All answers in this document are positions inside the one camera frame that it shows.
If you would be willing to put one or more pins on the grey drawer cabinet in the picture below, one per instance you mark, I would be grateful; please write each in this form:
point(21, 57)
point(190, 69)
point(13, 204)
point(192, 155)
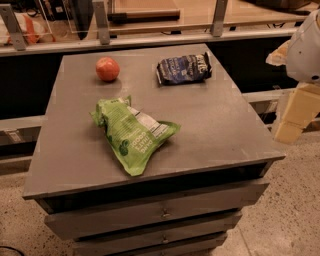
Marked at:
point(221, 138)

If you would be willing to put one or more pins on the grey metal rail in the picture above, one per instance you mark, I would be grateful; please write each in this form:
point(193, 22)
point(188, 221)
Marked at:
point(142, 42)

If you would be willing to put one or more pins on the orange white bag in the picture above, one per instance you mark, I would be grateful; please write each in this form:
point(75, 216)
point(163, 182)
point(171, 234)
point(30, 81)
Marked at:
point(32, 30)

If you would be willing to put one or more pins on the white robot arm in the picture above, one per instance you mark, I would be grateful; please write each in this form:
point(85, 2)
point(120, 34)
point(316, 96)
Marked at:
point(301, 56)

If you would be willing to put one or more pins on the left metal bracket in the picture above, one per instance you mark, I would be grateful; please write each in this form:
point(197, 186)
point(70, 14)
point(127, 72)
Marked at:
point(13, 27)

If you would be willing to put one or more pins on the middle drawer front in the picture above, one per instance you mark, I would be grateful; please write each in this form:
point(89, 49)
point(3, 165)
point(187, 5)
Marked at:
point(158, 234)

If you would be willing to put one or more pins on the bottom drawer front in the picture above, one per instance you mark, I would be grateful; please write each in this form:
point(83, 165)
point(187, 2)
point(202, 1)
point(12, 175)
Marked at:
point(180, 247)

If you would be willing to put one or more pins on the top drawer front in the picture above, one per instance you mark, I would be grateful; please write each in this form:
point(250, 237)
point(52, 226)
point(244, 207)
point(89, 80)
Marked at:
point(135, 213)

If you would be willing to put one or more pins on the red apple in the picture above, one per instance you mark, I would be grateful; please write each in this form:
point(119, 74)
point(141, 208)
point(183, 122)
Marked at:
point(107, 69)

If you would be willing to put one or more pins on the metal bracket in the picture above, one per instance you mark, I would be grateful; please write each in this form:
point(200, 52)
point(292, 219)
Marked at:
point(101, 21)
point(13, 27)
point(216, 28)

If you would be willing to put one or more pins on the drawer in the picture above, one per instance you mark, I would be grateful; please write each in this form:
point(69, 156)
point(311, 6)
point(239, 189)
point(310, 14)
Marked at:
point(158, 234)
point(135, 213)
point(180, 247)

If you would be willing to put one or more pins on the blue chip bag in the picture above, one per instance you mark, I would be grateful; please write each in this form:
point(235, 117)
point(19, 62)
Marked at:
point(184, 70)

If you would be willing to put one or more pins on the black wooden handled tool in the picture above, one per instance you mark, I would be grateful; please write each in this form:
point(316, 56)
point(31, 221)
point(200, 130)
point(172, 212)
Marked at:
point(144, 16)

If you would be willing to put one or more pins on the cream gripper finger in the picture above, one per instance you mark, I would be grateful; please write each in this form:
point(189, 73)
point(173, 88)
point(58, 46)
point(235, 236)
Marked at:
point(302, 107)
point(279, 56)

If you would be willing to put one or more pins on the green chip bag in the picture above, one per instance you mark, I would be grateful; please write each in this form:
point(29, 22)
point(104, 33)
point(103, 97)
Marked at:
point(133, 135)

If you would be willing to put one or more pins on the middle metal bracket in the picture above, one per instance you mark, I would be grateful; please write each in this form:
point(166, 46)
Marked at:
point(101, 21)

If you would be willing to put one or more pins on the right metal bracket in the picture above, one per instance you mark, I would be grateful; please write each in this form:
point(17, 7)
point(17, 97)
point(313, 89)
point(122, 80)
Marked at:
point(216, 28)

